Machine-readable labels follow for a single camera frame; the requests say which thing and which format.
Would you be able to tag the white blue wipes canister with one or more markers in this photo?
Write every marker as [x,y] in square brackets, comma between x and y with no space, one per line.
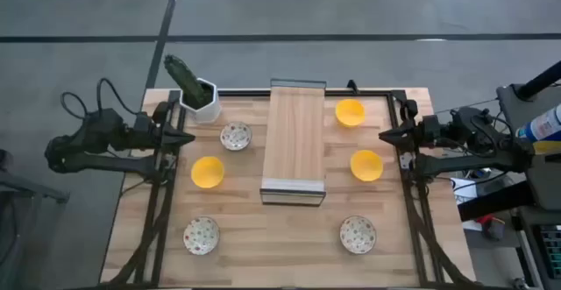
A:
[541,125]

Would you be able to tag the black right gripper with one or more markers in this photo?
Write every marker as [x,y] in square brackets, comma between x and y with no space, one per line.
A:
[427,130]

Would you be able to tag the yellow mini bowl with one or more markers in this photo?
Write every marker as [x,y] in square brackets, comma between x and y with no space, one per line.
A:
[366,165]
[350,112]
[207,172]

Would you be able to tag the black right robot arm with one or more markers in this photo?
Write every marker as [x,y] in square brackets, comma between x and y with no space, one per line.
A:
[464,164]

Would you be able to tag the green cactus plant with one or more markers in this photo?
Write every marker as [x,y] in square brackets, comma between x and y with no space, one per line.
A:
[184,79]

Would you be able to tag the small red object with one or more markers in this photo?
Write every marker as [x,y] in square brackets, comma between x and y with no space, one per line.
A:
[488,224]

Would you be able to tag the black keyboard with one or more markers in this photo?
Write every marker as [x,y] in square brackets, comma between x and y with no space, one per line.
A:
[553,246]

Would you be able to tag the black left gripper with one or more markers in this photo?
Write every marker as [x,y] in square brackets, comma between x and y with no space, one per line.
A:
[149,134]

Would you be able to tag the white paper sheet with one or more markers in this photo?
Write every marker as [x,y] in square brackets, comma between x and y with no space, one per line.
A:
[465,189]

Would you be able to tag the floral white mini bowl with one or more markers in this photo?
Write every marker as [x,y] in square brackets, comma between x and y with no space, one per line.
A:
[201,235]
[236,136]
[358,235]

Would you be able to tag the white hexagonal plant pot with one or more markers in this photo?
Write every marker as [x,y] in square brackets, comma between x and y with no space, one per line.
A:
[208,113]

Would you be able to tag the silver metal bracket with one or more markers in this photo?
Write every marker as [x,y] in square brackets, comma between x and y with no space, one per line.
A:
[405,160]

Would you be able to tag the black round pole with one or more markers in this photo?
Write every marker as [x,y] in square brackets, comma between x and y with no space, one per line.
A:
[541,79]

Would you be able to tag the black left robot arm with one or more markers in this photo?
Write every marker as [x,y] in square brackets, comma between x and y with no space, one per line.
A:
[105,165]

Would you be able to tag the grey equipment cart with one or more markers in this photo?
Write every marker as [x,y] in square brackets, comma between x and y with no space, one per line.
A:
[545,180]

